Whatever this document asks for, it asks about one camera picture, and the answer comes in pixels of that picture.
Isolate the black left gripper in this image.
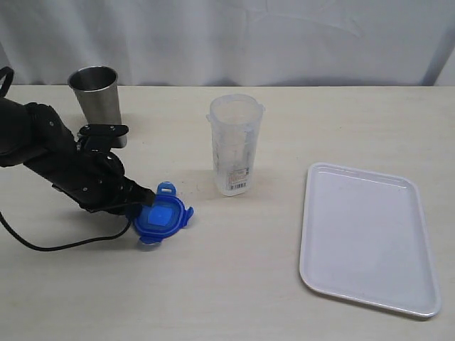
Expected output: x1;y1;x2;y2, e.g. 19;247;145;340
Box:
51;124;156;215

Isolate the blue container lid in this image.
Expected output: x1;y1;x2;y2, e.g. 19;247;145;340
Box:
132;181;194;245

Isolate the stainless steel cup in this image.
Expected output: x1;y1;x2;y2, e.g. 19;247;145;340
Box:
68;65;122;137

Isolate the clear tall plastic container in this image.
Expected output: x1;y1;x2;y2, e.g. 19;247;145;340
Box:
206;94;265;197

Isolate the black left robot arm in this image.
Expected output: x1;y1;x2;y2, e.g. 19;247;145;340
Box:
1;98;155;215

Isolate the white backdrop curtain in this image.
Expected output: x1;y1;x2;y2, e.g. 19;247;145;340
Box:
1;0;454;86

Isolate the white plastic tray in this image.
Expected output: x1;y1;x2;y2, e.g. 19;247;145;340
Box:
299;163;441;319

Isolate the black cable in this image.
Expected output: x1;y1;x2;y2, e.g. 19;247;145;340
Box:
0;67;131;251

